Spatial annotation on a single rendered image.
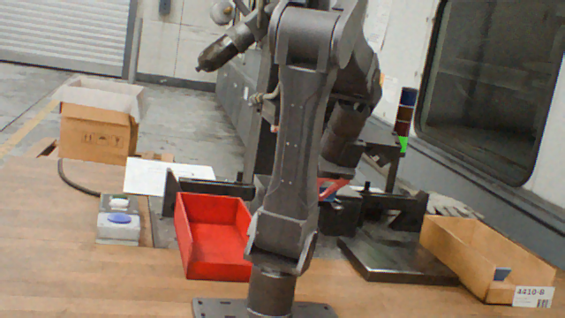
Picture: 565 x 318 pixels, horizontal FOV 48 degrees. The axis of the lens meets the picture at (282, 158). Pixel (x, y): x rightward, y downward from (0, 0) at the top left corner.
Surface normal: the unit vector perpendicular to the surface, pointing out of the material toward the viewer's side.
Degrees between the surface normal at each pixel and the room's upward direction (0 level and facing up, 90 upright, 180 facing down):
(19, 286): 0
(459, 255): 90
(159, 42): 90
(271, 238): 98
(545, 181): 90
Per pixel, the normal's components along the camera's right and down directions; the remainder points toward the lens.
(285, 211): -0.37, 0.27
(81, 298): 0.16, -0.96
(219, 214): 0.24, 0.25
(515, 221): -0.97, -0.12
